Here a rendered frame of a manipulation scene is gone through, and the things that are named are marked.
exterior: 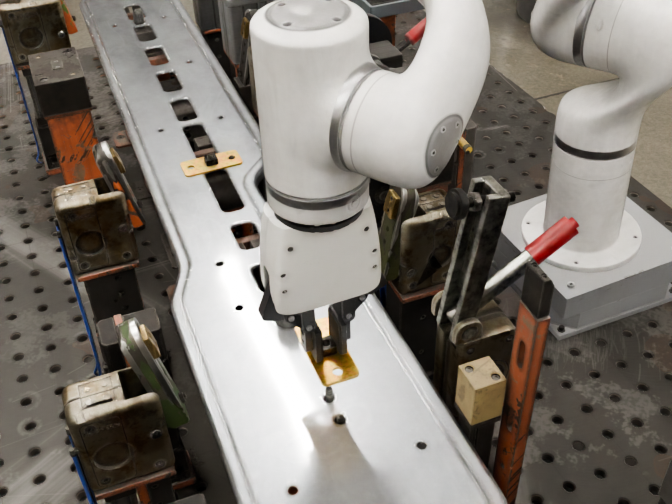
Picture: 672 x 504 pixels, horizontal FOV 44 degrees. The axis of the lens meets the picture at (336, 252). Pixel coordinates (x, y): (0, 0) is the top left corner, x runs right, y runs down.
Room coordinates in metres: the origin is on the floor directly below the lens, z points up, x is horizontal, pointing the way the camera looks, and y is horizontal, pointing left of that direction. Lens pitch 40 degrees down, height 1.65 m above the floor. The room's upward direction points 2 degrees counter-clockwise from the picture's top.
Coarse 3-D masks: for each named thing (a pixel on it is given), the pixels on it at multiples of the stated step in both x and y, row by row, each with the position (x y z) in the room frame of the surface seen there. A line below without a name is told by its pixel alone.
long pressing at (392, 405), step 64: (128, 0) 1.59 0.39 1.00; (128, 64) 1.31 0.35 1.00; (192, 64) 1.30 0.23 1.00; (128, 128) 1.10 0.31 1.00; (256, 128) 1.08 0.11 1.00; (192, 192) 0.92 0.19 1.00; (256, 192) 0.91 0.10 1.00; (192, 256) 0.78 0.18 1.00; (256, 256) 0.78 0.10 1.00; (192, 320) 0.67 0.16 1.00; (256, 320) 0.67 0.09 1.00; (384, 320) 0.66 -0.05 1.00; (256, 384) 0.57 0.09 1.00; (320, 384) 0.57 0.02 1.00; (384, 384) 0.57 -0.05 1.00; (256, 448) 0.49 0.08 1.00; (320, 448) 0.49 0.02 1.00; (384, 448) 0.49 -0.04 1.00; (448, 448) 0.48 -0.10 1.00
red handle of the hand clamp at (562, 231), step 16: (560, 224) 0.64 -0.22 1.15; (576, 224) 0.64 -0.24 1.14; (544, 240) 0.63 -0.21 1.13; (560, 240) 0.63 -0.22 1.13; (528, 256) 0.62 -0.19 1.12; (544, 256) 0.62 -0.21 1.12; (496, 272) 0.62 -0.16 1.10; (512, 272) 0.61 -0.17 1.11; (496, 288) 0.61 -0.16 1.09; (480, 304) 0.60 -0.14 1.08
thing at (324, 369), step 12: (324, 324) 0.59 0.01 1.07; (300, 336) 0.57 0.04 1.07; (324, 336) 0.57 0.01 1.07; (324, 348) 0.54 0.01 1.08; (336, 348) 0.55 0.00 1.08; (312, 360) 0.54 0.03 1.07; (324, 360) 0.54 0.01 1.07; (336, 360) 0.54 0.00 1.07; (348, 360) 0.54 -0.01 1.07; (324, 372) 0.52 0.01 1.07; (348, 372) 0.52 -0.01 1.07; (324, 384) 0.51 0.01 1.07
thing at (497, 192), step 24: (456, 192) 0.60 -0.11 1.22; (480, 192) 0.62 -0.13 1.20; (504, 192) 0.60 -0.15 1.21; (456, 216) 0.59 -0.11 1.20; (480, 216) 0.61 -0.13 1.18; (504, 216) 0.59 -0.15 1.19; (456, 240) 0.62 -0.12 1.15; (480, 240) 0.59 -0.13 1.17; (456, 264) 0.61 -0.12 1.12; (480, 264) 0.59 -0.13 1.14; (456, 288) 0.61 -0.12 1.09; (480, 288) 0.59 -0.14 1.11; (456, 312) 0.59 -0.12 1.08
